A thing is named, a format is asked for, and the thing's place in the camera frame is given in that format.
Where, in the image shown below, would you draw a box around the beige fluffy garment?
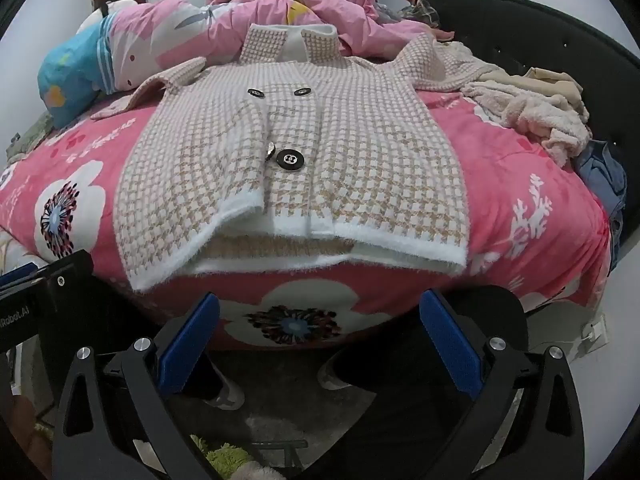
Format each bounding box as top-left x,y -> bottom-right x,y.
460,77 -> 593,168

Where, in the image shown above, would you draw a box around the grey shoe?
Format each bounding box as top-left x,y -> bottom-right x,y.
207,360 -> 246,409
317,355 -> 353,392

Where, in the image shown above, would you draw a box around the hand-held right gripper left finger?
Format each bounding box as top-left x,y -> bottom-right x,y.
52,292 -> 221,480

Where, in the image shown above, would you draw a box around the plaid cloth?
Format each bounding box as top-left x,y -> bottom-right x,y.
397,0 -> 456,43

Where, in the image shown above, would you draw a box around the blue printed pillow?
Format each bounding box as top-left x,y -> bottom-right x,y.
39,14 -> 121,130

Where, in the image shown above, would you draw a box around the blue jeans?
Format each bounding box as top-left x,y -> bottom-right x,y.
572,140 -> 628,271

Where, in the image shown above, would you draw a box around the black padded headboard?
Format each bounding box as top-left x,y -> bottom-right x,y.
417,0 -> 640,321

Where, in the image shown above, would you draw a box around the pink printed quilt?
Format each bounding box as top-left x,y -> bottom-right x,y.
102,0 -> 436,93

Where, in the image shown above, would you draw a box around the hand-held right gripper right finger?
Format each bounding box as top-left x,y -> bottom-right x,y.
419,289 -> 587,480

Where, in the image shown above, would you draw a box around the cream cloth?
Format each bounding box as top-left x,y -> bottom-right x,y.
475,66 -> 586,111

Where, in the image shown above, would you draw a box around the pink floral blanket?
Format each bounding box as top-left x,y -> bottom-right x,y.
0,80 -> 613,353

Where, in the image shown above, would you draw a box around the white wall socket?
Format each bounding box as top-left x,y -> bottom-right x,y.
581,312 -> 610,350

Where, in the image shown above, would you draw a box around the checked knit coat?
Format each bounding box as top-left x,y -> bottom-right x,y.
90,24 -> 501,293

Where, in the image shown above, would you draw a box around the grey-green cloth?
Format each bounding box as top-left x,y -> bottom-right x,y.
6,112 -> 53,163

